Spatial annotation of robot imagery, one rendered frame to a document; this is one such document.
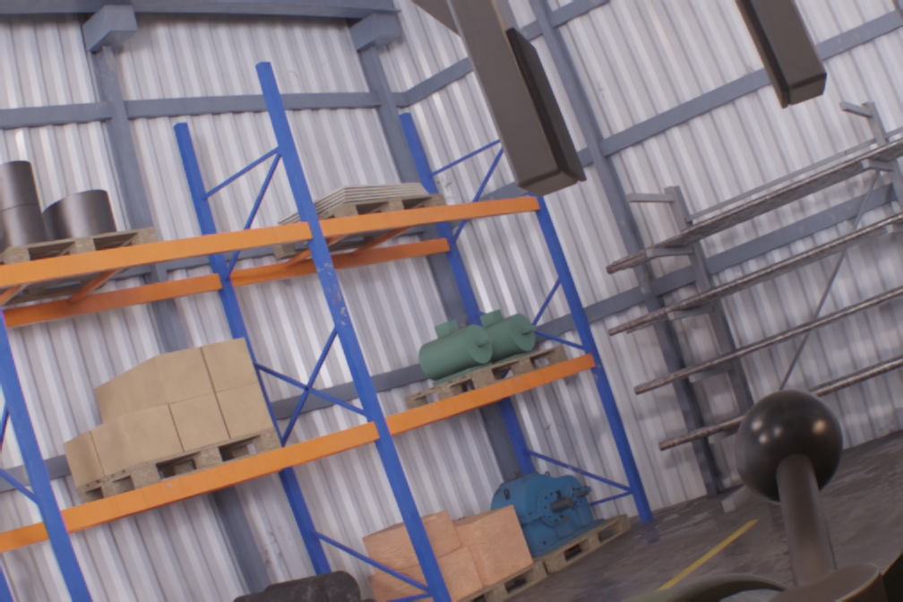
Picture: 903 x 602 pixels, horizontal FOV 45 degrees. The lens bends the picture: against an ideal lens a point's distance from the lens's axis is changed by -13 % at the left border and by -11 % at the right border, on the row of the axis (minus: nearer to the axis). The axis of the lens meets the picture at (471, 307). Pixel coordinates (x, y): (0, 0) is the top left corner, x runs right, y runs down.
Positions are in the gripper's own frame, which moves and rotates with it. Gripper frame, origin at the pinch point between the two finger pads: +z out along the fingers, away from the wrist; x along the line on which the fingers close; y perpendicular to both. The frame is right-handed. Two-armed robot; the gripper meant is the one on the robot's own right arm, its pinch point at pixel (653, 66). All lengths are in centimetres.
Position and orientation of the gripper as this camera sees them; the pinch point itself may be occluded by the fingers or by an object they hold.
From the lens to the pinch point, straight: 31.0
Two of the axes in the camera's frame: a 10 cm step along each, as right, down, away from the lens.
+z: 3.3, 9.4, -0.9
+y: 2.6, 0.0, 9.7
